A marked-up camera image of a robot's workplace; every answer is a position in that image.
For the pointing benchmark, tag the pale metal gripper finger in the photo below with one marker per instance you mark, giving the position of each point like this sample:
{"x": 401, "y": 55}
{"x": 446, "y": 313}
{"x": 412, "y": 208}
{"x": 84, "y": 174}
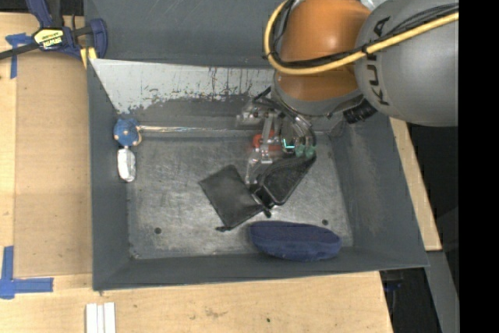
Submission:
{"x": 252, "y": 172}
{"x": 266, "y": 154}

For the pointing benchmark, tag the small red object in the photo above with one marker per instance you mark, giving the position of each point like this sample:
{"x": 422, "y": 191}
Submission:
{"x": 256, "y": 140}

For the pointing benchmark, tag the black flat cloth pouch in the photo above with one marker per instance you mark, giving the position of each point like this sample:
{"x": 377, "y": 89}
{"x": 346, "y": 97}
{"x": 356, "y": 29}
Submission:
{"x": 230, "y": 195}

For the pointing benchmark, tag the grey metal bin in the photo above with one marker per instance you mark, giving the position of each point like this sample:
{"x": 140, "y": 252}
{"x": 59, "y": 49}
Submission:
{"x": 183, "y": 206}

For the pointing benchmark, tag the white crumpled packet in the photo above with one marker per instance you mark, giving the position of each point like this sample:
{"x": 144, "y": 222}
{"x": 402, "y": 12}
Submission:
{"x": 126, "y": 165}

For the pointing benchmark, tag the blue round toy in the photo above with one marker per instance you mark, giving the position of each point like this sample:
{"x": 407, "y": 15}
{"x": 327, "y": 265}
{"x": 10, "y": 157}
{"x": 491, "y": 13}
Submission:
{"x": 125, "y": 131}

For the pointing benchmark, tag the brown cardboard board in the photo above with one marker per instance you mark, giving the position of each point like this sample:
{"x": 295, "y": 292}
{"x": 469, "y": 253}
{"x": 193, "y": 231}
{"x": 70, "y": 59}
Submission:
{"x": 50, "y": 167}

